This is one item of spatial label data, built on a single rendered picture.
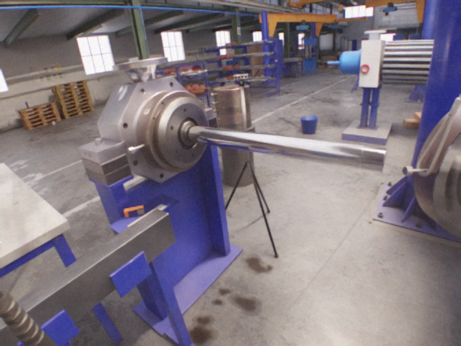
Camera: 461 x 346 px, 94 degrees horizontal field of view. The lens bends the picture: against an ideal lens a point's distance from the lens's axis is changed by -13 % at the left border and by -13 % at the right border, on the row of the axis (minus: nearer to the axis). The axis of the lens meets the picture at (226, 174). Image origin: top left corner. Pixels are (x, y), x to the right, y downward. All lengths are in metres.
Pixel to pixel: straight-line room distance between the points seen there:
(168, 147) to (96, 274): 0.54
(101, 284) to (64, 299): 0.12
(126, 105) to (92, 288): 0.70
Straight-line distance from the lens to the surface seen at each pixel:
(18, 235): 1.24
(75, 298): 0.89
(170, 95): 1.10
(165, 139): 1.04
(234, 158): 2.68
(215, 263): 1.91
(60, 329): 0.92
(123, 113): 1.10
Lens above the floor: 1.39
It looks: 26 degrees down
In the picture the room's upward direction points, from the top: 7 degrees counter-clockwise
